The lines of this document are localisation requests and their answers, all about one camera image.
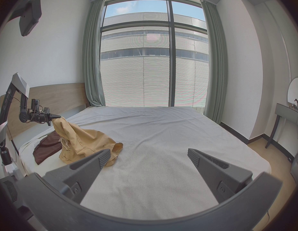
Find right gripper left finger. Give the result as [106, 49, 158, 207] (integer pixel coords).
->
[44, 149, 111, 204]

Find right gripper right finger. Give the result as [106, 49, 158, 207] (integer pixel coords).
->
[187, 148, 253, 204]

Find tan shorts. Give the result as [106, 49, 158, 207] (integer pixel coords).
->
[53, 116, 123, 167]

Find bed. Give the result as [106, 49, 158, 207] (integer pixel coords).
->
[0, 83, 271, 220]

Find brown shorts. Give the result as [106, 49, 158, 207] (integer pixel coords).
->
[33, 132, 63, 165]

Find grey console table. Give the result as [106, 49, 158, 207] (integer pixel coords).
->
[265, 103, 298, 158]

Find round white mirror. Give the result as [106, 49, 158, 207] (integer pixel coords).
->
[287, 77, 298, 106]

